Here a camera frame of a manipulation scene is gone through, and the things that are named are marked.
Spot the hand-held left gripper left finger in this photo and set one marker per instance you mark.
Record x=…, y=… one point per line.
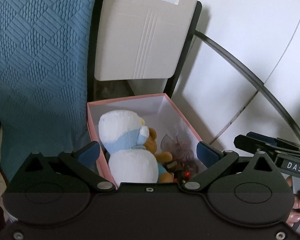
x=88, y=153

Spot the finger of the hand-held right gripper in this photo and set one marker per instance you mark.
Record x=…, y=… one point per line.
x=255, y=145
x=262, y=136

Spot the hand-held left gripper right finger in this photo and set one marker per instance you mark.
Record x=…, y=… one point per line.
x=206, y=153

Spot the white and blue plush doll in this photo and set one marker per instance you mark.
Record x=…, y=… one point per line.
x=125, y=145

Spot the brown teddy bear plush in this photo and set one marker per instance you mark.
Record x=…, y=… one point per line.
x=156, y=150

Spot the pink cardboard box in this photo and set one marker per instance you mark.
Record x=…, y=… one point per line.
x=145, y=105

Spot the person's right hand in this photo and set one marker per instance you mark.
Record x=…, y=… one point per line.
x=298, y=205

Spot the round glass table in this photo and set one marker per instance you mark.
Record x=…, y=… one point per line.
x=242, y=66

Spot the blue quilted pillow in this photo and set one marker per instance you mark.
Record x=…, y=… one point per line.
x=37, y=62

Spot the white folding chair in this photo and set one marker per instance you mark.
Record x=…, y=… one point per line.
x=142, y=30

